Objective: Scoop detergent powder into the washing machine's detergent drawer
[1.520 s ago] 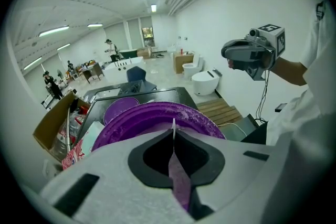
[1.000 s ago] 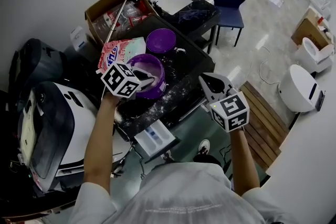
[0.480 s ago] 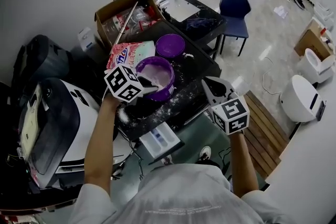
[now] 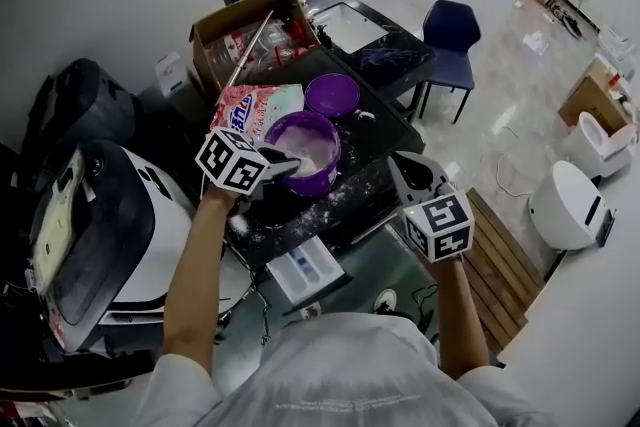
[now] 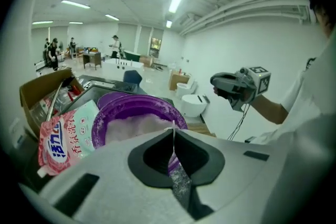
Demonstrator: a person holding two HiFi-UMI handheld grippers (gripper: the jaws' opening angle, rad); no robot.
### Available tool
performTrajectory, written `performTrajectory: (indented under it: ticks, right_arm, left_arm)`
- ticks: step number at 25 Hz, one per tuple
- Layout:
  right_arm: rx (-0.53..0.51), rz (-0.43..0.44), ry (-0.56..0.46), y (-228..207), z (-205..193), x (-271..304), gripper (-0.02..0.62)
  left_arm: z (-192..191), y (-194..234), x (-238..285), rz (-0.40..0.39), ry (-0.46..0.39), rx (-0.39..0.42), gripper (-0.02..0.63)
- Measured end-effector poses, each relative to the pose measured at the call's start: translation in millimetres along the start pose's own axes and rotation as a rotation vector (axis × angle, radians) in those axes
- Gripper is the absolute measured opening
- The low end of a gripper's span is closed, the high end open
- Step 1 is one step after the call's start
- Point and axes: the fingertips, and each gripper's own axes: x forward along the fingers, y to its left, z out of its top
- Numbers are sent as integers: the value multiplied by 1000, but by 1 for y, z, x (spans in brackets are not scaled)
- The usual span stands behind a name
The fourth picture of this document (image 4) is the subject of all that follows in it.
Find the cream plastic panel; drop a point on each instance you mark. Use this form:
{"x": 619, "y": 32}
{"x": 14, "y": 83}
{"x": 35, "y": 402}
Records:
{"x": 55, "y": 225}

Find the white paper sheet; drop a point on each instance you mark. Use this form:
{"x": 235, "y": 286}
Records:
{"x": 536, "y": 42}

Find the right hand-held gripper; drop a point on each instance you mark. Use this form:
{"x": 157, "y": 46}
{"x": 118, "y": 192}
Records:
{"x": 440, "y": 225}

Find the black front-load washing machine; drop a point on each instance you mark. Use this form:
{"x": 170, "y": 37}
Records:
{"x": 380, "y": 135}

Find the white toilet with open lid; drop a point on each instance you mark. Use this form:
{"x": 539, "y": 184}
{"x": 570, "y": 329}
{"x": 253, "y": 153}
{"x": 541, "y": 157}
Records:
{"x": 590, "y": 145}

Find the person's right forearm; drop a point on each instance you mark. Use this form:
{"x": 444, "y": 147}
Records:
{"x": 460, "y": 320}

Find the crumpled white tissue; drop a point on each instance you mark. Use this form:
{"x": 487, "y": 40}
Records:
{"x": 365, "y": 115}

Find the purple bucket lid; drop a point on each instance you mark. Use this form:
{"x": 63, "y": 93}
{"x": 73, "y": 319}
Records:
{"x": 332, "y": 95}

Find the white box with blue label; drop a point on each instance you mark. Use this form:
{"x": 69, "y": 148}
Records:
{"x": 172, "y": 75}

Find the round white toilet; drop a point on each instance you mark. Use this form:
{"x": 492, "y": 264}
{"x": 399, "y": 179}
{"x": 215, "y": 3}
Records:
{"x": 560, "y": 205}

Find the pink detergent pouch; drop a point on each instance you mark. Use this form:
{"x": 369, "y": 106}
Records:
{"x": 250, "y": 110}

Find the dark grey bulky appliance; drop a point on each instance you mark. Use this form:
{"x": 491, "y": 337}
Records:
{"x": 85, "y": 100}

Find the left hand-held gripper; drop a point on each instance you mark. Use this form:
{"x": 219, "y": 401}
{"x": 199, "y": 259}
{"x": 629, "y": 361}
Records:
{"x": 230, "y": 160}

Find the blue chair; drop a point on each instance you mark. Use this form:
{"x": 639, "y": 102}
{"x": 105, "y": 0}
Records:
{"x": 450, "y": 30}

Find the white detergent drawer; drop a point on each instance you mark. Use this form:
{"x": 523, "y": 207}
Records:
{"x": 305, "y": 270}

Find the purple plastic bucket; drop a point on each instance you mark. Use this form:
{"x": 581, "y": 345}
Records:
{"x": 320, "y": 180}

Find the wooden slat platform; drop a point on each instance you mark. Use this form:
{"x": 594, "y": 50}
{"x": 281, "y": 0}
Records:
{"x": 505, "y": 275}

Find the person's right shoe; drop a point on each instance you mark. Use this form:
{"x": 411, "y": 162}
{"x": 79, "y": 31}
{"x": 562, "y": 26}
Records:
{"x": 386, "y": 301}

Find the open cardboard box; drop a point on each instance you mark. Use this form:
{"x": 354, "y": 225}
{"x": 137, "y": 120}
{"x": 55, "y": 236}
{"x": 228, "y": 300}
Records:
{"x": 215, "y": 35}

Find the person's white shirt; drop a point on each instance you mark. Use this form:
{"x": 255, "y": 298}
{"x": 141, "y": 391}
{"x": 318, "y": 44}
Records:
{"x": 350, "y": 375}

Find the metal rod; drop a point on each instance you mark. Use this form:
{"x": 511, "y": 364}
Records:
{"x": 250, "y": 50}

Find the white and black washing machine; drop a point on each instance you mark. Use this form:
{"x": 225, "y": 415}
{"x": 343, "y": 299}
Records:
{"x": 165, "y": 225}

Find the black sink cabinet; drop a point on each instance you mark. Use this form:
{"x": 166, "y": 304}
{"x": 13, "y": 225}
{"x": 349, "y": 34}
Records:
{"x": 395, "y": 60}

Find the person's left forearm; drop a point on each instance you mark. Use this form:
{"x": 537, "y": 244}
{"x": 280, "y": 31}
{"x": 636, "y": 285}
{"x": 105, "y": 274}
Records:
{"x": 195, "y": 285}

